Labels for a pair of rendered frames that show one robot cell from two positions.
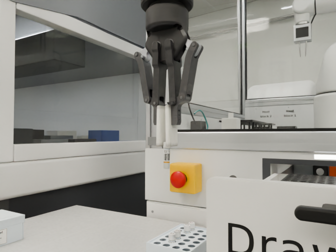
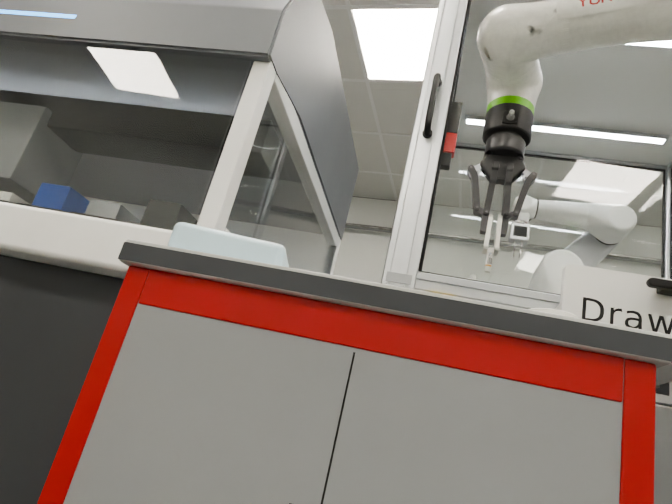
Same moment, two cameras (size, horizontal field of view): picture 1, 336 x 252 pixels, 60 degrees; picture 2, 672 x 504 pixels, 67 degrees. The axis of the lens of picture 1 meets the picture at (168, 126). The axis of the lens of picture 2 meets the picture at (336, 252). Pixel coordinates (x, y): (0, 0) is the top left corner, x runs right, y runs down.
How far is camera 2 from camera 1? 0.69 m
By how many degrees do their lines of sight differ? 24
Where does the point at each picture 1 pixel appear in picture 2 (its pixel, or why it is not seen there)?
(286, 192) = (630, 278)
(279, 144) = (543, 304)
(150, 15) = (501, 139)
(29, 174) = not seen: hidden behind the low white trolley
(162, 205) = not seen: hidden behind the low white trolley
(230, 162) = not seen: hidden behind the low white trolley
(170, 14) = (519, 144)
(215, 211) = (572, 288)
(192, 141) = (445, 286)
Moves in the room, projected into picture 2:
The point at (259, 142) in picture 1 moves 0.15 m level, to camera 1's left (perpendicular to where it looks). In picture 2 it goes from (521, 300) to (465, 279)
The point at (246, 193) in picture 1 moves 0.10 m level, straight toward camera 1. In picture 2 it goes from (599, 277) to (643, 257)
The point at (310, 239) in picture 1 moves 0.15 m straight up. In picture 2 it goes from (646, 310) to (648, 221)
